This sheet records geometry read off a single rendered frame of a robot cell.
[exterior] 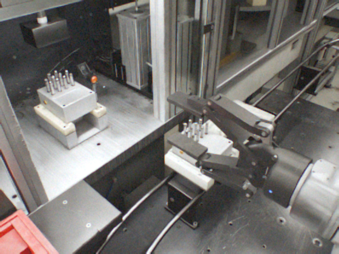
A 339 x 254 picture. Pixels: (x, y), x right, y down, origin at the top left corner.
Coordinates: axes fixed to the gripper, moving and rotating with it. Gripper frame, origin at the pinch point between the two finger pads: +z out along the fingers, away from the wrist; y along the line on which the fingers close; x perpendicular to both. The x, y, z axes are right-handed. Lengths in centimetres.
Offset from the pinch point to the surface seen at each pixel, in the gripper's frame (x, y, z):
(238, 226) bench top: -18.4, -44.4, -7.0
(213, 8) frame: -38.8, 6.5, 21.5
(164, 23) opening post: -18.9, 7.3, 21.5
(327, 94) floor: -237, -112, 18
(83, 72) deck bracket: -20, -21, 64
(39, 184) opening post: 19.3, -15.6, 21.4
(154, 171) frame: -30, -62, 38
